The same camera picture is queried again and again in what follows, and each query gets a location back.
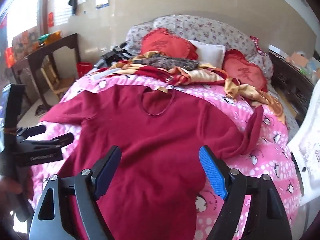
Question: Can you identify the dark patterned cloth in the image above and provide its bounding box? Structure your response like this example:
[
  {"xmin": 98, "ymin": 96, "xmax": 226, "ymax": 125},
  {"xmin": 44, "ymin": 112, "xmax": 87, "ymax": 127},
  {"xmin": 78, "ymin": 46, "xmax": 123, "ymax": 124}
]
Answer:
[{"xmin": 141, "ymin": 52, "xmax": 200, "ymax": 70}]

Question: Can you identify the red heart pillow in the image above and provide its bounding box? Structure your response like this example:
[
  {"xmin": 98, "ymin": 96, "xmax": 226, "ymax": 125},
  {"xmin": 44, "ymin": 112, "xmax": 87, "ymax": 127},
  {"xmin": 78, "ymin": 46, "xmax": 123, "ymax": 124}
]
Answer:
[
  {"xmin": 140, "ymin": 28, "xmax": 199, "ymax": 60},
  {"xmin": 221, "ymin": 49, "xmax": 269, "ymax": 93}
]

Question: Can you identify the window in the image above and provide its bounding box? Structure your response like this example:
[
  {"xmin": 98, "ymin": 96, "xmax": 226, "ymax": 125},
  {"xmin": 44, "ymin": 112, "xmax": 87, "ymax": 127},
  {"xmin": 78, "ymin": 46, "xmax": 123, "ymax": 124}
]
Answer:
[{"xmin": 0, "ymin": 0, "xmax": 48, "ymax": 48}]

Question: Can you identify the cardboard box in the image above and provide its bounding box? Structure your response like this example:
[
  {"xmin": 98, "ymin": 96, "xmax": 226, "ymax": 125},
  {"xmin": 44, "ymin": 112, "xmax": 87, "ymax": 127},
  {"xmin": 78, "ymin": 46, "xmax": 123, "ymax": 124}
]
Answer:
[{"xmin": 290, "ymin": 52, "xmax": 309, "ymax": 67}]

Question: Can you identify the wooden chair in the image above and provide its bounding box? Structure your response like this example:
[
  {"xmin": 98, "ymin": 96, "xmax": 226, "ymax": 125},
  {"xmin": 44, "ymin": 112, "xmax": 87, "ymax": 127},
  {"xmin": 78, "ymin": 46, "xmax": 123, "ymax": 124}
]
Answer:
[{"xmin": 40, "ymin": 57, "xmax": 75, "ymax": 100}]

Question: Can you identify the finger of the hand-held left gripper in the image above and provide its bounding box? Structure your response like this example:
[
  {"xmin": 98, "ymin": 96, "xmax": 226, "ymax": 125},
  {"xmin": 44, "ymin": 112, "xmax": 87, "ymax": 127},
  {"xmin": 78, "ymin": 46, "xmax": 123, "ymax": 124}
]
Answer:
[
  {"xmin": 15, "ymin": 124, "xmax": 47, "ymax": 137},
  {"xmin": 25, "ymin": 133, "xmax": 75, "ymax": 152}
]

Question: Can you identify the dark wooden table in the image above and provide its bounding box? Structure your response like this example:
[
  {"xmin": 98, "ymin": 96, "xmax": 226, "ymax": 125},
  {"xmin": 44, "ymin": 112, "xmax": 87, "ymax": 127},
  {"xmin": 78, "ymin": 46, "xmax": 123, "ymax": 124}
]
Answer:
[{"xmin": 10, "ymin": 33, "xmax": 82, "ymax": 110}]

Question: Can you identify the pink penguin blanket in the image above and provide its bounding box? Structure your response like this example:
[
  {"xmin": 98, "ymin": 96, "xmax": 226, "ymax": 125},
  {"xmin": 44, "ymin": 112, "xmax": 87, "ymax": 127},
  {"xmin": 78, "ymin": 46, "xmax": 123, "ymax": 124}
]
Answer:
[{"xmin": 30, "ymin": 74, "xmax": 304, "ymax": 240}]

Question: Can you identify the black tripod stand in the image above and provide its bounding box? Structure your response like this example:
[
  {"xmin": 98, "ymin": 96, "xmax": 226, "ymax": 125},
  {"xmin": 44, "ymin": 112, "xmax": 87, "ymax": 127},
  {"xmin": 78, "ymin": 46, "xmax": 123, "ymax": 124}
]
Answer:
[{"xmin": 94, "ymin": 43, "xmax": 135, "ymax": 68}]

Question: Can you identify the red bucket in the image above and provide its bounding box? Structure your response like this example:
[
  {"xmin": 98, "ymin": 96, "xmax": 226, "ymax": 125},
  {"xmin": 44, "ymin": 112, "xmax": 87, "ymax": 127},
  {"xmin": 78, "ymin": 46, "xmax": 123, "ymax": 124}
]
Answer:
[{"xmin": 76, "ymin": 62, "xmax": 93, "ymax": 78}]

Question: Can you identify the translucent plastic tube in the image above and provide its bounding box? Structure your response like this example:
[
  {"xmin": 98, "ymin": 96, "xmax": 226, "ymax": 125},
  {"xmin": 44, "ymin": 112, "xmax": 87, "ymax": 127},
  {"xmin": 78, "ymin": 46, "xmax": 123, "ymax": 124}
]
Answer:
[{"xmin": 91, "ymin": 66, "xmax": 125, "ymax": 82}]

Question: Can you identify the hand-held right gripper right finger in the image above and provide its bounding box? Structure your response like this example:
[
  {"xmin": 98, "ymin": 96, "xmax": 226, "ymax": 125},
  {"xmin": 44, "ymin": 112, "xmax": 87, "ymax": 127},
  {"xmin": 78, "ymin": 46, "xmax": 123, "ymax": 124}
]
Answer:
[{"xmin": 199, "ymin": 145, "xmax": 293, "ymax": 240}]

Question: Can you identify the dark wooden headboard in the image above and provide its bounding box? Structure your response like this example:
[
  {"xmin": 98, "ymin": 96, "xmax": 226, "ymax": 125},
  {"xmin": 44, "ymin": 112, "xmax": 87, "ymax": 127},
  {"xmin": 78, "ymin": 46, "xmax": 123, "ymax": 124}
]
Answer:
[{"xmin": 267, "ymin": 46, "xmax": 315, "ymax": 128}]

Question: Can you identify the person's left hand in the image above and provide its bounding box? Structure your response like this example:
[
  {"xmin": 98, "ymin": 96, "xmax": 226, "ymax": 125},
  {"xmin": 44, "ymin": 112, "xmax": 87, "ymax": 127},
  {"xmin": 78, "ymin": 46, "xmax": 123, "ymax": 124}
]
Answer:
[{"xmin": 0, "ymin": 177, "xmax": 23, "ymax": 195}]

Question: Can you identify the red yellow fleece blanket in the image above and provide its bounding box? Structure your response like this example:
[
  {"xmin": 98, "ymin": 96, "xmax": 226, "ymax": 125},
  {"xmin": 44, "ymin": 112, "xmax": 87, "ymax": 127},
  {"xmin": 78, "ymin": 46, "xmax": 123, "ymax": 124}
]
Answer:
[{"xmin": 110, "ymin": 51, "xmax": 285, "ymax": 123}]

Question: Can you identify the white window grille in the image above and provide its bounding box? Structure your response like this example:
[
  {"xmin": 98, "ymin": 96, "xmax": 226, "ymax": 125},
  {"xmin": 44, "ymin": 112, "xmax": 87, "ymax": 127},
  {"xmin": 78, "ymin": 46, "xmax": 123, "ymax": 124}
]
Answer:
[{"xmin": 54, "ymin": 0, "xmax": 75, "ymax": 25}]

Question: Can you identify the white plastic chair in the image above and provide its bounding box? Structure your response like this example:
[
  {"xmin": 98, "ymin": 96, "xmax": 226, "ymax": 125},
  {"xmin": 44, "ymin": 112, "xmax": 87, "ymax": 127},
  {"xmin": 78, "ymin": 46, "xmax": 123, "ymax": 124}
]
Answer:
[{"xmin": 286, "ymin": 80, "xmax": 320, "ymax": 208}]

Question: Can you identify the dark red sweater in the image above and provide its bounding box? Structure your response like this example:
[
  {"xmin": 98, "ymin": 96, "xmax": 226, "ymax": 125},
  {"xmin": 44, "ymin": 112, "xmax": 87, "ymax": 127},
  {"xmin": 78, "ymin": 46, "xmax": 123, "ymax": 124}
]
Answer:
[{"xmin": 40, "ymin": 84, "xmax": 264, "ymax": 240}]

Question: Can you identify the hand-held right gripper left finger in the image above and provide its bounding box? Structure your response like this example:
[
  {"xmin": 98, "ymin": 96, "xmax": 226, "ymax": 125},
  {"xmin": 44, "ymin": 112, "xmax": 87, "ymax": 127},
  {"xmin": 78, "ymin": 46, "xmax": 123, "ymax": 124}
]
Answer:
[{"xmin": 29, "ymin": 145, "xmax": 123, "ymax": 240}]

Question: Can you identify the white pillow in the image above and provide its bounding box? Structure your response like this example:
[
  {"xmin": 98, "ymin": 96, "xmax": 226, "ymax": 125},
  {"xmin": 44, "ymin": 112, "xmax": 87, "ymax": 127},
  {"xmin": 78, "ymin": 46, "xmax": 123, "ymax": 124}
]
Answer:
[{"xmin": 187, "ymin": 39, "xmax": 227, "ymax": 69}]

